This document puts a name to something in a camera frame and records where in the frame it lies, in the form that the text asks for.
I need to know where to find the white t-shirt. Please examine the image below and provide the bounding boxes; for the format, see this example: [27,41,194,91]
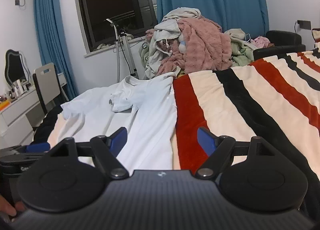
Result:
[57,73,177,173]

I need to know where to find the person's left hand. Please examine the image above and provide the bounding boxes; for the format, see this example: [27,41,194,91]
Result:
[0,195,25,217]

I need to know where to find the white dressing table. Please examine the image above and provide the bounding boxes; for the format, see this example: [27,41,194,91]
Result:
[0,72,68,150]

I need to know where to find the striped red black cream blanket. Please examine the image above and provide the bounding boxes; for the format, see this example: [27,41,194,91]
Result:
[34,49,319,221]

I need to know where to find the grey desk chair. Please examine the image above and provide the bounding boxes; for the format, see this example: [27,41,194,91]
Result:
[33,62,61,115]

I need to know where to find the wavy framed vanity mirror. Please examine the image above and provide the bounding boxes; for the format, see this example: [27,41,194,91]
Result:
[4,49,31,88]

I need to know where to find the pink fluffy blanket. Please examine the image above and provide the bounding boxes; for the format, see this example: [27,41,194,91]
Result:
[164,17,232,74]

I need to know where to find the blue curtain left side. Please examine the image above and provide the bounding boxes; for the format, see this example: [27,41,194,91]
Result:
[34,0,78,99]

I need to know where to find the white garment steamer stand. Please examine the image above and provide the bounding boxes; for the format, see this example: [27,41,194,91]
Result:
[106,19,139,83]

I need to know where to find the small pink garment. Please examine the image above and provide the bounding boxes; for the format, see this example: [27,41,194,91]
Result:
[250,36,270,49]

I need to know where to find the black armchair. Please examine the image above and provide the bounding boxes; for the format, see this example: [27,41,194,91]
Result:
[253,31,306,61]

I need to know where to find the cream white garment pile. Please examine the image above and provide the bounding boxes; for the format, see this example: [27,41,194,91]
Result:
[139,7,202,79]

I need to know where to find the striped pillow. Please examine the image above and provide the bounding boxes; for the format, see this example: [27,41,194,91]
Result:
[311,28,320,48]

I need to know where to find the black wall power socket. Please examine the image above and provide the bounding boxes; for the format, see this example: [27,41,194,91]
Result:
[294,20,312,33]

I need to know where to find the dark window with frame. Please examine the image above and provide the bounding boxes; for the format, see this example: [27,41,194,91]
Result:
[78,0,158,52]

